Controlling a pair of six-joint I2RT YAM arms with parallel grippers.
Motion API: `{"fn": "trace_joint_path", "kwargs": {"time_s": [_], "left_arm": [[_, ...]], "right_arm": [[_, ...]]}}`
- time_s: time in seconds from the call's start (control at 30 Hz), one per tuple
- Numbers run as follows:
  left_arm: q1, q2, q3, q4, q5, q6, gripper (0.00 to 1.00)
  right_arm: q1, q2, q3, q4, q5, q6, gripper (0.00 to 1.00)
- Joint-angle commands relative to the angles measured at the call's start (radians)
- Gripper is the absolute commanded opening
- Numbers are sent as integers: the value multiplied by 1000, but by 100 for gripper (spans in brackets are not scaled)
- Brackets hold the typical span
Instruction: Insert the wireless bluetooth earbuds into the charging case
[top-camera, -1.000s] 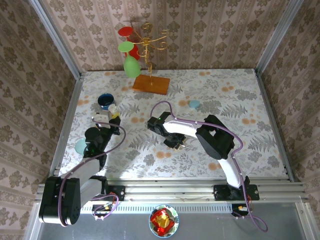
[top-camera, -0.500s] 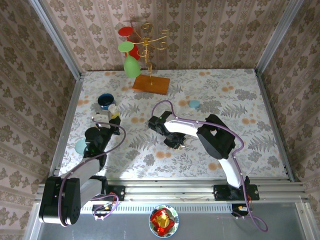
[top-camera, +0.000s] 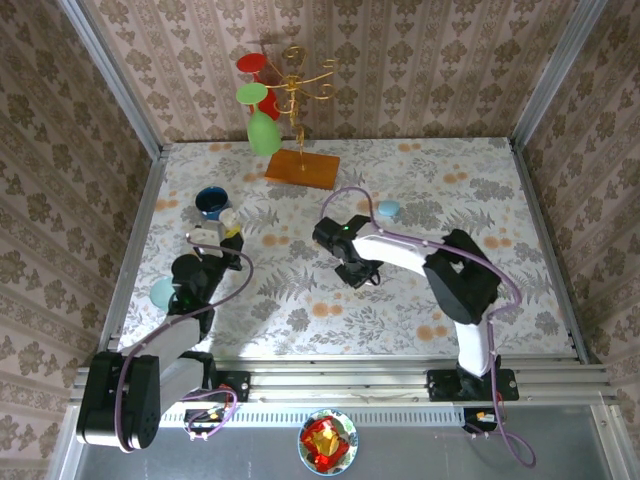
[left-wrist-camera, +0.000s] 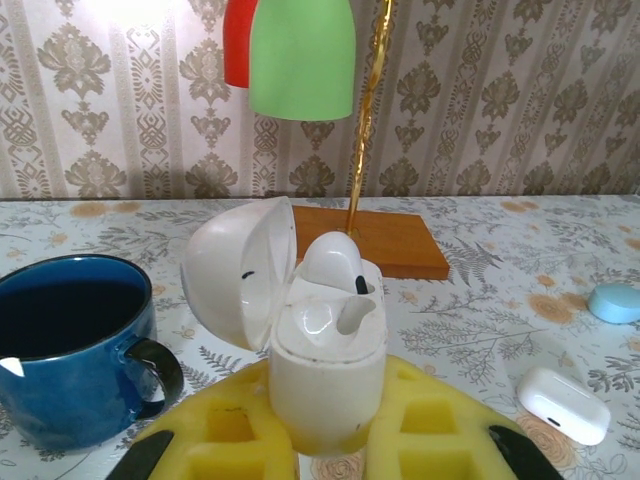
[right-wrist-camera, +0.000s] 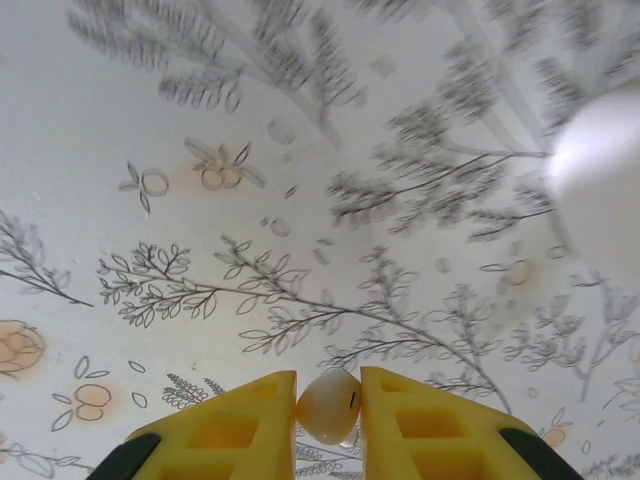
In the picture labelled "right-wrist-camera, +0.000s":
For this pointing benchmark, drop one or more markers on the white earbud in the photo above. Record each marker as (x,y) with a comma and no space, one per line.
(325,405)

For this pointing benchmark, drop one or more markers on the floral patterned table cover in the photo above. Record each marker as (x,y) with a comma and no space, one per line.
(200,100)

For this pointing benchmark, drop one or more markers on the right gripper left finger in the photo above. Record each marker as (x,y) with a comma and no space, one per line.
(225,440)

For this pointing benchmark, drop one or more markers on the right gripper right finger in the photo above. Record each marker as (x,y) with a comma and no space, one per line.
(425,440)

